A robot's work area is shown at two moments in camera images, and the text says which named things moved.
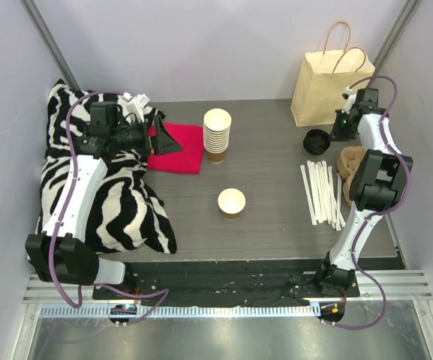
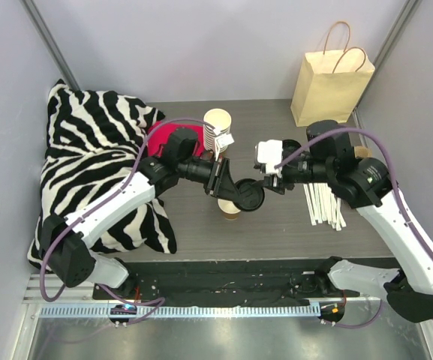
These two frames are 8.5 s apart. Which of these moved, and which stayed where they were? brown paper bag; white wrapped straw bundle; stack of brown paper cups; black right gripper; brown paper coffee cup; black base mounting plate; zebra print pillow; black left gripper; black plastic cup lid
Moved: black right gripper; black left gripper; black plastic cup lid
Stayed: black base mounting plate; white wrapped straw bundle; zebra print pillow; brown paper bag; brown paper coffee cup; stack of brown paper cups
